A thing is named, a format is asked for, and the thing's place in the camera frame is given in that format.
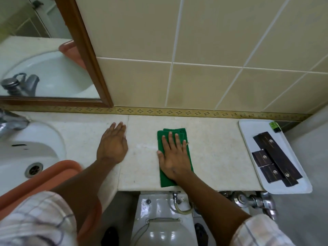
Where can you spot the person's right thumb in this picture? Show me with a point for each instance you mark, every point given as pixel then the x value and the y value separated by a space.
pixel 160 157

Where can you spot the person's right forearm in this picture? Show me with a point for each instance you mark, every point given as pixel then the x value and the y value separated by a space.
pixel 212 212

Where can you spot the metal sink drain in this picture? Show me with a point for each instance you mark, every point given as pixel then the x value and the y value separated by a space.
pixel 33 169

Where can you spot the white plastic tray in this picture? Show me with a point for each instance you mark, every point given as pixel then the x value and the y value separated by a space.
pixel 297 148

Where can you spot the long black box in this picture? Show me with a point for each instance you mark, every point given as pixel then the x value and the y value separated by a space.
pixel 279 156

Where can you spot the green cleaning cloth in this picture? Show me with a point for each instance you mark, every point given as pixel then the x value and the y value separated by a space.
pixel 167 180

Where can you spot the small black box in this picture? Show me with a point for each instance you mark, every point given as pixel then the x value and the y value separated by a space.
pixel 260 158
pixel 271 173

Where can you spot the person's left hand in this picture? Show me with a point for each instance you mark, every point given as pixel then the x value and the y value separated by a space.
pixel 111 147

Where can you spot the wooden framed mirror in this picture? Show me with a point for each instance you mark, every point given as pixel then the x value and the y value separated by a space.
pixel 84 48

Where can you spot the person's left forearm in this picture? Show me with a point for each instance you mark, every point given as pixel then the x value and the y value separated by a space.
pixel 82 192

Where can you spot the chrome flush valve pipe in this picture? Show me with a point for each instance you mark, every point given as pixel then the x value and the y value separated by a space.
pixel 253 201

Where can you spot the chrome sink faucet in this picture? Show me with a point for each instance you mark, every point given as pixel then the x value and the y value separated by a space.
pixel 12 121

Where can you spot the white plaid shirt sleeve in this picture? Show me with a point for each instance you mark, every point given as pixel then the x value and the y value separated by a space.
pixel 33 220
pixel 261 231

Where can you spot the black shoe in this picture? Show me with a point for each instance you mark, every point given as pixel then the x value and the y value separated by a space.
pixel 110 238
pixel 201 235

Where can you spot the white toilet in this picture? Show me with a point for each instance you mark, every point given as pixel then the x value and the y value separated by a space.
pixel 164 228

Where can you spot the person's right little finger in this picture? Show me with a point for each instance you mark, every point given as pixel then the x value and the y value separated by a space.
pixel 184 147

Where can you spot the small green packet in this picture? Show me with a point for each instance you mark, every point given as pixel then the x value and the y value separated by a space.
pixel 275 126

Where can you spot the person's right hand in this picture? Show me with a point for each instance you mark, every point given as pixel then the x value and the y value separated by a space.
pixel 175 162

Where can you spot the white ceramic sink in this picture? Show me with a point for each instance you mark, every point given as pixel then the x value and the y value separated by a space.
pixel 30 148

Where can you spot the person's right middle finger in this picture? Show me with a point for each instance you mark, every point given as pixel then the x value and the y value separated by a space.
pixel 170 140

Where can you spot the person's left thumb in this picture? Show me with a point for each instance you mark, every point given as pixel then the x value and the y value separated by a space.
pixel 125 143

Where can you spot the orange plastic basin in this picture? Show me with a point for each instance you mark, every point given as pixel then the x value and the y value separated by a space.
pixel 38 179

